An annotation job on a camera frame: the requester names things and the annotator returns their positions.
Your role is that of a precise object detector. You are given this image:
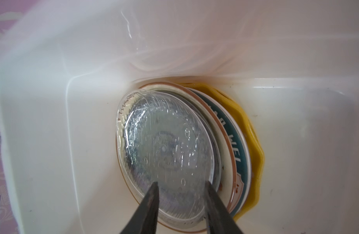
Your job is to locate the small blue patterned plate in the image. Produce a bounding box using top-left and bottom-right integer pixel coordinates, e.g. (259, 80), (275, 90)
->
(165, 91), (221, 191)

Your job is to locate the yellow scalloped dotted plate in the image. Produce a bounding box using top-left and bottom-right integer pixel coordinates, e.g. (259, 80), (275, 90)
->
(182, 83), (265, 220)

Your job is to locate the white plastic bin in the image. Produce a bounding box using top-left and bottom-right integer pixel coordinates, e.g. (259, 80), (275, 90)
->
(0, 1), (359, 234)

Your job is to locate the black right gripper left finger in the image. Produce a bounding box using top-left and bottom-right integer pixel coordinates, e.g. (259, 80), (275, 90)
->
(121, 182), (160, 234)

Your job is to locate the white plate green lettered rim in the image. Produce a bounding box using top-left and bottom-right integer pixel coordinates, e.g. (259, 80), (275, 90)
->
(191, 88), (251, 216)

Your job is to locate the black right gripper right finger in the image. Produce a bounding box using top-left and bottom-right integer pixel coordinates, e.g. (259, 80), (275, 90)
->
(204, 181), (243, 234)

